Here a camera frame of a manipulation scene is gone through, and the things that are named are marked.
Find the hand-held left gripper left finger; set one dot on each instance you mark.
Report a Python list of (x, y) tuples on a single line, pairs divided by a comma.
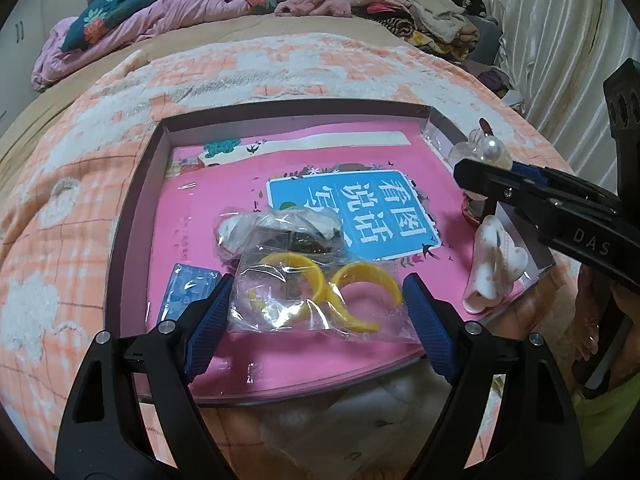
[(210, 320)]

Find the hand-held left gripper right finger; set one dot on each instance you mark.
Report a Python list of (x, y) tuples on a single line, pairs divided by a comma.
[(430, 325)]

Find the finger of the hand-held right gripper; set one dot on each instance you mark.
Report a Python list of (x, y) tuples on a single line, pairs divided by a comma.
[(530, 172), (500, 185)]

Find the small translucent hair claw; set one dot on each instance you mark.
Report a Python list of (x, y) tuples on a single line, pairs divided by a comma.
[(492, 150)]

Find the blue packet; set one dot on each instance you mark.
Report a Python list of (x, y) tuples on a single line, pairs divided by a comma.
[(187, 285)]

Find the large cream hair claw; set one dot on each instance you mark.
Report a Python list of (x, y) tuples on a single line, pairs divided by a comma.
[(490, 265)]

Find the clear bag with yellow hoops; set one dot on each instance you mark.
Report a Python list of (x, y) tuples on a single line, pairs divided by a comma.
[(360, 272)]

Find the clear bag with dark jewelry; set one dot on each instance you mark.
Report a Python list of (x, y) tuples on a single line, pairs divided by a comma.
[(300, 245)]

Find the dark shallow cardboard box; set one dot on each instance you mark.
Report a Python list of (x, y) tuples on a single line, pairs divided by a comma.
[(135, 200)]

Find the person's right hand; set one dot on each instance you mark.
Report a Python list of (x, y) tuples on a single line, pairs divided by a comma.
[(587, 320)]

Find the pink book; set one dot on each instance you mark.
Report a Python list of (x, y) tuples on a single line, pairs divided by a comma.
[(200, 230)]

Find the white curtain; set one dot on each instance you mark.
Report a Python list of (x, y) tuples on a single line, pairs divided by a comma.
[(550, 60)]

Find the pile of clothes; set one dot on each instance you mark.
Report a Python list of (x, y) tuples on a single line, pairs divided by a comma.
[(440, 20)]

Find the yellow-green garment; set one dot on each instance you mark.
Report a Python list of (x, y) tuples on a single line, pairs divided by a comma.
[(610, 425)]

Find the pink fluffy garment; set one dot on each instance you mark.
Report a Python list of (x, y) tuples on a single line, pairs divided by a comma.
[(315, 5)]

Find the tan bedsheet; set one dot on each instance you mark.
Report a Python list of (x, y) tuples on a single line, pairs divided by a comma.
[(30, 120)]

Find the pink quilt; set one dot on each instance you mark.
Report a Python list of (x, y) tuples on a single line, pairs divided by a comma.
[(175, 10)]

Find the teal floral pillow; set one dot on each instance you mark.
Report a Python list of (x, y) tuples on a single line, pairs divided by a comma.
[(105, 10)]

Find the white wardrobe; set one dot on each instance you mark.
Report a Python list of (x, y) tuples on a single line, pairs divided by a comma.
[(15, 50)]

